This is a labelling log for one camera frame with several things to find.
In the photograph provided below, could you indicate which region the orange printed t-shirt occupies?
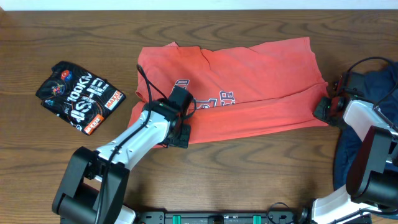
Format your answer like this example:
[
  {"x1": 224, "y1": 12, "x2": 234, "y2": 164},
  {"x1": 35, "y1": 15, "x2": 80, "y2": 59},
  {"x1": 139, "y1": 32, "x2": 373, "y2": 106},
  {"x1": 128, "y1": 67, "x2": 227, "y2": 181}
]
[{"x1": 130, "y1": 37, "x2": 328, "y2": 144}]

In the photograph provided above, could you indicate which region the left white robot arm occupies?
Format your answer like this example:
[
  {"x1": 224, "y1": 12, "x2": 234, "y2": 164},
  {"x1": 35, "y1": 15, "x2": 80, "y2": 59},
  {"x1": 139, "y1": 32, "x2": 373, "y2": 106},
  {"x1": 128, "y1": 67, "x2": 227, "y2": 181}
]
[{"x1": 52, "y1": 98, "x2": 196, "y2": 224}]

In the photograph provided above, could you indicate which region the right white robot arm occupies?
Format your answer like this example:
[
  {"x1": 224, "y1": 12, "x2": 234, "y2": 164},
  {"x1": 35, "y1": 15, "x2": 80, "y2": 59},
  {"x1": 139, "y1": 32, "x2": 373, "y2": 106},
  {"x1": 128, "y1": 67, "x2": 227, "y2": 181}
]
[{"x1": 299, "y1": 96, "x2": 397, "y2": 223}]

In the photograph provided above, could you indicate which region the dark blue garment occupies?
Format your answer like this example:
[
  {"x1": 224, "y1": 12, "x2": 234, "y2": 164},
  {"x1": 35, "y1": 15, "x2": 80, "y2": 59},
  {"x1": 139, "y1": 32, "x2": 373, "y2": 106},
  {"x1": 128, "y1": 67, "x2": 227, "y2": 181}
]
[{"x1": 333, "y1": 65, "x2": 397, "y2": 190}]

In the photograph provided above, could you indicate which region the black folded printed shirt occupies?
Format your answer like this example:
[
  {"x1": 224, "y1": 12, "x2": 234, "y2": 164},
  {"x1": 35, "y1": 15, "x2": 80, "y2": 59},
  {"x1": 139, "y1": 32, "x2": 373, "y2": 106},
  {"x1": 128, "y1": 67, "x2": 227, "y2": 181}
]
[{"x1": 36, "y1": 61, "x2": 126, "y2": 136}]

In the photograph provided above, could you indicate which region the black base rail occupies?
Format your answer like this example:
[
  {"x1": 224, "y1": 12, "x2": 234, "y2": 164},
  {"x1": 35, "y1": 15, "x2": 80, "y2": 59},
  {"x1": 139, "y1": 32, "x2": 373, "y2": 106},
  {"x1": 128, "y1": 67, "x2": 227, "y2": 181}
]
[{"x1": 133, "y1": 202, "x2": 312, "y2": 224}]

